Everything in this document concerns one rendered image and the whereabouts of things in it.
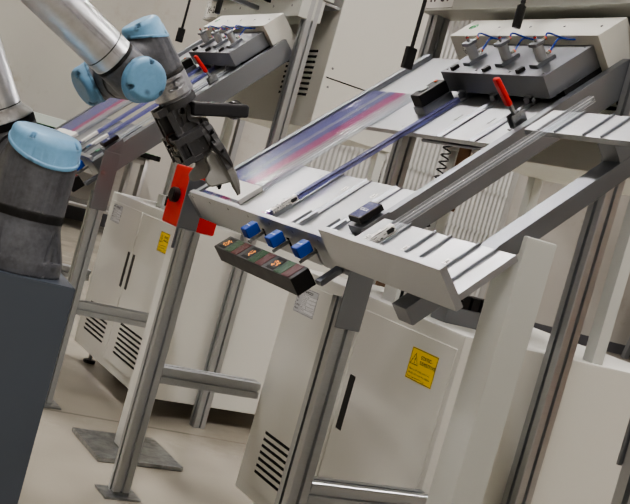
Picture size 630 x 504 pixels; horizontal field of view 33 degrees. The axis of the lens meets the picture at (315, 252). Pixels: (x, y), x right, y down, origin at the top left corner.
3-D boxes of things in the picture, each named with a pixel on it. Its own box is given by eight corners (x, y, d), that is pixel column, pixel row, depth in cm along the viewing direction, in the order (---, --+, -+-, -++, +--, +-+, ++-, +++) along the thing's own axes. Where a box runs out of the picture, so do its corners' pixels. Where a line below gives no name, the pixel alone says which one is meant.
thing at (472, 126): (506, 167, 198) (497, 143, 196) (334, 138, 255) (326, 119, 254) (631, 86, 209) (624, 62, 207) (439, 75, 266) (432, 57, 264)
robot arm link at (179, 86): (175, 66, 200) (191, 67, 193) (186, 88, 202) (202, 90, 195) (141, 85, 198) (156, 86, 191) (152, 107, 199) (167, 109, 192)
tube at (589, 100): (355, 257, 162) (352, 251, 161) (351, 255, 163) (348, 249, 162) (595, 102, 178) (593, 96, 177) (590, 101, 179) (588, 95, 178)
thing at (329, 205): (344, 258, 185) (337, 243, 184) (202, 206, 242) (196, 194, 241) (428, 204, 191) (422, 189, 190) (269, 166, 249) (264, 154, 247)
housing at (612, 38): (618, 101, 208) (597, 34, 203) (469, 90, 251) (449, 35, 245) (647, 82, 211) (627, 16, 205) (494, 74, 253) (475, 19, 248)
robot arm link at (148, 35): (109, 32, 193) (148, 12, 196) (136, 87, 197) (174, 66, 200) (125, 31, 186) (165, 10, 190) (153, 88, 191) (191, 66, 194)
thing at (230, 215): (344, 275, 186) (329, 239, 183) (202, 219, 243) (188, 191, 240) (350, 271, 186) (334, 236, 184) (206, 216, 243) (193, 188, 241)
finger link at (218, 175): (218, 207, 200) (192, 165, 200) (244, 191, 202) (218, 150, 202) (221, 204, 197) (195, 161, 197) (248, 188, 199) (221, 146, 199)
